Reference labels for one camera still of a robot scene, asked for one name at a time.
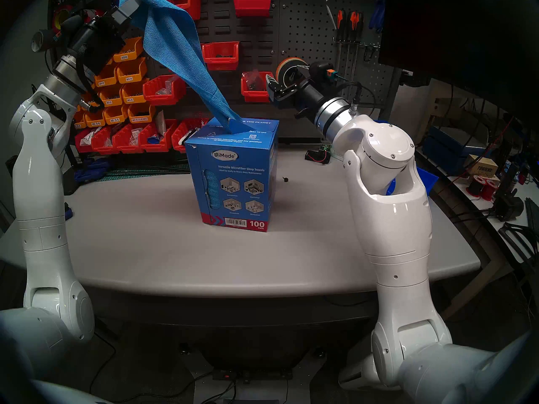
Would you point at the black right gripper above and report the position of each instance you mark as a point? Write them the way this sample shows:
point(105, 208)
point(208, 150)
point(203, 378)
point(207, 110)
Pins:
point(305, 97)

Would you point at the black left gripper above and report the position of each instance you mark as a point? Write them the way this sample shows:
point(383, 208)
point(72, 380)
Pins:
point(101, 41)

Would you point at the blue microfiber shop towel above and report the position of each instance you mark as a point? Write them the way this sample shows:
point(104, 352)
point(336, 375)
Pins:
point(172, 41)

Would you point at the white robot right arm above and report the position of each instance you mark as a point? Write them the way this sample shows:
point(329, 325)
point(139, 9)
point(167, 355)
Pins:
point(391, 222)

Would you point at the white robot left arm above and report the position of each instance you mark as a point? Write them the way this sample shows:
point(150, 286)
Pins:
point(40, 205)

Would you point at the blue shop towel box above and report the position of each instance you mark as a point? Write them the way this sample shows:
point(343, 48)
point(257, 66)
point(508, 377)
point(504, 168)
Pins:
point(236, 184)

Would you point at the orange tape roll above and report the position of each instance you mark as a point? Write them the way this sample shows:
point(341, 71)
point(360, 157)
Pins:
point(286, 63)

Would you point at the clear bag of parts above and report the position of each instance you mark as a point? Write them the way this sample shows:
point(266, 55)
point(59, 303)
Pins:
point(85, 138)
point(103, 134)
point(134, 136)
point(254, 79)

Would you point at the red plastic storage bin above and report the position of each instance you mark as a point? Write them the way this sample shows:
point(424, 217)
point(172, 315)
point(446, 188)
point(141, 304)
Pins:
point(221, 58)
point(103, 148)
point(158, 148)
point(126, 148)
point(177, 146)
point(162, 95)
point(191, 5)
point(254, 94)
point(84, 147)

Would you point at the orange bin labelled M3X6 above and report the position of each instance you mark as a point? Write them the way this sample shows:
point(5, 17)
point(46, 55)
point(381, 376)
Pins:
point(132, 49)

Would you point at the orange bin labelled M3-4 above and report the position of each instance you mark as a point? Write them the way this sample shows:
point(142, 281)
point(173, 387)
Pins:
point(131, 73)

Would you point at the red yellow tape roll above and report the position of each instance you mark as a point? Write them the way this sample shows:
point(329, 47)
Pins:
point(59, 16)

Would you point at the orange bin labelled M4-6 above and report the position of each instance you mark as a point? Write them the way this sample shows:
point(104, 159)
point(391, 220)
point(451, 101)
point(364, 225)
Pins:
point(107, 77)

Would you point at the small green circuit board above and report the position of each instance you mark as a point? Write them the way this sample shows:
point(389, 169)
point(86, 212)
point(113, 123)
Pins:
point(326, 148)

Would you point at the dark red storage bin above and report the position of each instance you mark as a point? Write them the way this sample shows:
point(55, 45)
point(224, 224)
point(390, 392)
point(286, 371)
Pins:
point(252, 5)

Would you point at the orange bin labelled M3-6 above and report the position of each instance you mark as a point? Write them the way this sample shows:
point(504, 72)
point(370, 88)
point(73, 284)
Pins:
point(134, 94)

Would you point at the black carabiner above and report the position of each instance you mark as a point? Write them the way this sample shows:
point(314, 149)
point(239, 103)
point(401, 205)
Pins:
point(367, 53)

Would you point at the clear plastic case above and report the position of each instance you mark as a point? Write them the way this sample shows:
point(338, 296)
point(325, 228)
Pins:
point(169, 86)

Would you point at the orange bin labelled M3-8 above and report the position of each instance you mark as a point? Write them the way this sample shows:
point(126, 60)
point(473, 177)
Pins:
point(111, 98)

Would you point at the orange bin labelled M4-0.7 HEX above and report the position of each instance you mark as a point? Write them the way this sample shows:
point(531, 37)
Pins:
point(141, 112)

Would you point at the orange bin labelled M2.5-5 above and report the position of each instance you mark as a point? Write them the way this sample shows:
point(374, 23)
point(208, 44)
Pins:
point(116, 115)

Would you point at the white marker pen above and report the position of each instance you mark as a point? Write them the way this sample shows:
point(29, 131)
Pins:
point(188, 137)

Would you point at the orange bin labelled M2.5-6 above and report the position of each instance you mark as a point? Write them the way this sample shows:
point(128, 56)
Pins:
point(94, 119)

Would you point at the orange bin labelled M2.5-8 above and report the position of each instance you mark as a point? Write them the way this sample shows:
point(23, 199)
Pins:
point(80, 122)

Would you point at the blue plastic part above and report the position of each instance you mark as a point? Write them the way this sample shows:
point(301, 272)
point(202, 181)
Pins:
point(153, 139)

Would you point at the green cutting mat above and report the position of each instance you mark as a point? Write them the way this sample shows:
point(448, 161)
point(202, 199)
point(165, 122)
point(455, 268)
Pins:
point(139, 171)

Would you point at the blue bar clamp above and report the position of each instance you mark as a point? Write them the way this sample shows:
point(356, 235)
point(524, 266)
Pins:
point(92, 169)

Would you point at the bright blue plastic bin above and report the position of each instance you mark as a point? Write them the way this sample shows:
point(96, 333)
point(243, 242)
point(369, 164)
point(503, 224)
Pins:
point(427, 180)

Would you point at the large dark blue bin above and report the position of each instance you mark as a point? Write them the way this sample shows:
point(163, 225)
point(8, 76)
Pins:
point(450, 150)

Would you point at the black monitor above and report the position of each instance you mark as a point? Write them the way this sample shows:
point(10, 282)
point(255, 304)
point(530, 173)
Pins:
point(463, 41)

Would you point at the blue black clamp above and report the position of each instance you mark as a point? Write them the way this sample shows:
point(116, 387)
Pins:
point(68, 211)

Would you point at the small cardboard box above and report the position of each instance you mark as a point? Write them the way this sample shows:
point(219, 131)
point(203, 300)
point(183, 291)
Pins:
point(482, 167)

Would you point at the black power adapter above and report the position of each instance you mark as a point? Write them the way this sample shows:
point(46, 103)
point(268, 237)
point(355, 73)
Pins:
point(507, 205)

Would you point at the black folded stand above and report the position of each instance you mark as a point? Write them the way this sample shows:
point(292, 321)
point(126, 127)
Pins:
point(520, 243)

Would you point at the black power strip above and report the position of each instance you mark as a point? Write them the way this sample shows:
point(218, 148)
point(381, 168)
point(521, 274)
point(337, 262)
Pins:
point(252, 374)

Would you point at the white air purifier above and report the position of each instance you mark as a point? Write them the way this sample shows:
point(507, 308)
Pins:
point(353, 376)

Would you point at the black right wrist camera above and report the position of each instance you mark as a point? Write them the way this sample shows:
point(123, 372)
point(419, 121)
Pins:
point(322, 70)

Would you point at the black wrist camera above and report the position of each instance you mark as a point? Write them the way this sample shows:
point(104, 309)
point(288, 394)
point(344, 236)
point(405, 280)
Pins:
point(69, 24)
point(322, 70)

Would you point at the dark pegboard wall panel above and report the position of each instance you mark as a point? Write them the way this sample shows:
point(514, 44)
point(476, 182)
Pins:
point(303, 37)

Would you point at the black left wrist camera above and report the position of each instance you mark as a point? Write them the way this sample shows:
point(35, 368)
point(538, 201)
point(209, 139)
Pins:
point(69, 24)

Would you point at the metal hook rail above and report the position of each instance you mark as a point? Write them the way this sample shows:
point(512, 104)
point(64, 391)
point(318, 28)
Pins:
point(358, 41)

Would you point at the grey duct tape roll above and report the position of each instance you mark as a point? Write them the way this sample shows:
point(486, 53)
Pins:
point(42, 40)

